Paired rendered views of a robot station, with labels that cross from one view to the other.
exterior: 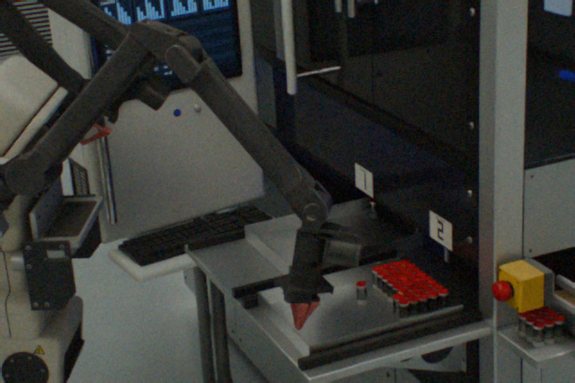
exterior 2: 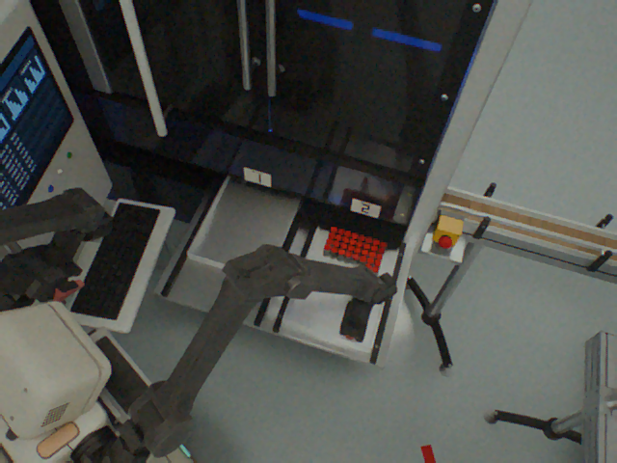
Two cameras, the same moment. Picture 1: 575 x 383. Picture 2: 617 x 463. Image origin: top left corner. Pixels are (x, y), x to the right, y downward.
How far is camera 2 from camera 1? 186 cm
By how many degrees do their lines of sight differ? 53
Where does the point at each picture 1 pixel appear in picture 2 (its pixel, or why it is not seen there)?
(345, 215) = (224, 190)
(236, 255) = (204, 281)
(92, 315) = not seen: outside the picture
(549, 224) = not seen: hidden behind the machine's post
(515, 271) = (451, 230)
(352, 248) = (393, 289)
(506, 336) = (429, 252)
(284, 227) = (202, 230)
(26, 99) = (85, 369)
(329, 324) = (340, 310)
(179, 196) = not seen: hidden behind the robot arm
